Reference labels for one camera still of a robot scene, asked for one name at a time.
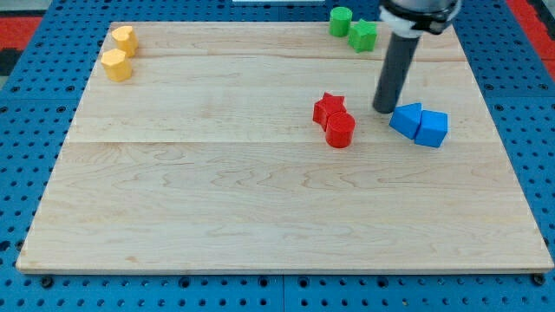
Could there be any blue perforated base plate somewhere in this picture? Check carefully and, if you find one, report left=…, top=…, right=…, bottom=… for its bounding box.
left=1, top=1, right=554, bottom=311

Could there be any green cylinder block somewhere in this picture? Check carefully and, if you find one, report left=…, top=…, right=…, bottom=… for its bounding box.
left=329, top=6, right=353, bottom=37

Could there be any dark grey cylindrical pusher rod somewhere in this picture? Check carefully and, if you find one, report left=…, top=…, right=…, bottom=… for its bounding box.
left=373, top=33, right=420, bottom=114

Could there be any yellow heart block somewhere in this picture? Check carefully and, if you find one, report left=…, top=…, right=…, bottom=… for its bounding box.
left=111, top=25, right=139, bottom=57

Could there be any blue cube block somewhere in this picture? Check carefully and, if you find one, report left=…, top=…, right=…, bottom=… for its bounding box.
left=414, top=110, right=448, bottom=148

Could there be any red star block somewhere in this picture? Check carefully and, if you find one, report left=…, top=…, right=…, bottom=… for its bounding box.
left=312, top=92, right=346, bottom=131

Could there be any green star block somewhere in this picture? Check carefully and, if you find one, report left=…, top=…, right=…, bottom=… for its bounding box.
left=348, top=19, right=378, bottom=53

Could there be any yellow hexagon block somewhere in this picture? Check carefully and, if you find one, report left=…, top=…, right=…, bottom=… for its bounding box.
left=101, top=49, right=132, bottom=81

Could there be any light wooden board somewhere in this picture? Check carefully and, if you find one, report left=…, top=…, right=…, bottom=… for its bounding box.
left=16, top=22, right=553, bottom=275

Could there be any blue triangular block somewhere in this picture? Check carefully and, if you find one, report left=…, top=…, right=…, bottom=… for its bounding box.
left=389, top=102, right=422, bottom=140

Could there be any red cylinder block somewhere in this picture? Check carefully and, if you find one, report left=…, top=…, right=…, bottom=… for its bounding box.
left=325, top=112, right=356, bottom=148

